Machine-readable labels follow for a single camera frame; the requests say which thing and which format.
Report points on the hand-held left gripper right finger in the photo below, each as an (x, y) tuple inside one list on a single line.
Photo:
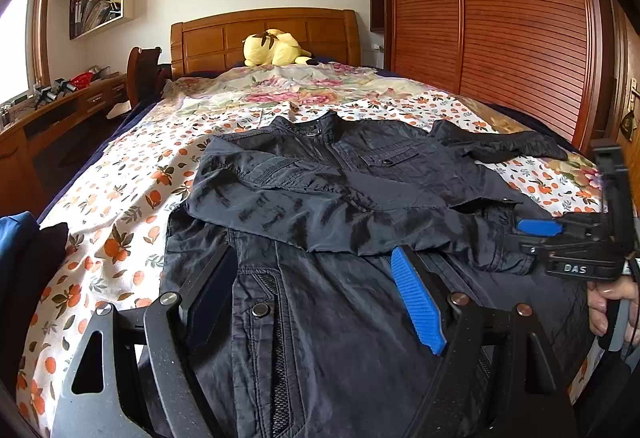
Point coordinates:
[(417, 300)]

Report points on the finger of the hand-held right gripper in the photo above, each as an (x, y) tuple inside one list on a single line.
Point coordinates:
[(539, 227), (531, 249)]

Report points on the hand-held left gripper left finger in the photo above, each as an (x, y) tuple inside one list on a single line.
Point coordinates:
[(216, 290)]

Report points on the black jacket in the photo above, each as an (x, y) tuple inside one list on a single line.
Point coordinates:
[(320, 223)]

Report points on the person's right hand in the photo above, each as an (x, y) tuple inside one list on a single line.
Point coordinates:
[(602, 305)]

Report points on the orange fruit print bed sheet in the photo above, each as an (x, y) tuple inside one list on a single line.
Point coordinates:
[(135, 218)]

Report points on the black folded cloth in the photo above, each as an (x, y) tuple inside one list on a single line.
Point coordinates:
[(47, 253)]

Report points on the dark blue folded cloth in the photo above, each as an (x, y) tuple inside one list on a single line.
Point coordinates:
[(15, 258)]

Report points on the white paper sheet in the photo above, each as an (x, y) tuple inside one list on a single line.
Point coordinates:
[(119, 110)]

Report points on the wooden slatted wardrobe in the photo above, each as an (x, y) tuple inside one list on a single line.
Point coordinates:
[(500, 17)]

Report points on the pink floral blanket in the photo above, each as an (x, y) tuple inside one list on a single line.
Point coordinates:
[(280, 85)]

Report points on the wooden chair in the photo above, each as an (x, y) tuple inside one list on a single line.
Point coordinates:
[(145, 72)]

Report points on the wooden desk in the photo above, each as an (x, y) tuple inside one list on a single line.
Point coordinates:
[(45, 117)]

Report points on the yellow plush toy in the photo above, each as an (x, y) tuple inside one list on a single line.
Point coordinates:
[(272, 48)]

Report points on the red item on desk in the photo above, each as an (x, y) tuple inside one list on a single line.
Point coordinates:
[(82, 78)]

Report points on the wooden headboard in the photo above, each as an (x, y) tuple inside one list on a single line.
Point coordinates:
[(260, 37)]

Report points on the window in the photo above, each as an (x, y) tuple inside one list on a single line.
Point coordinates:
[(12, 47)]

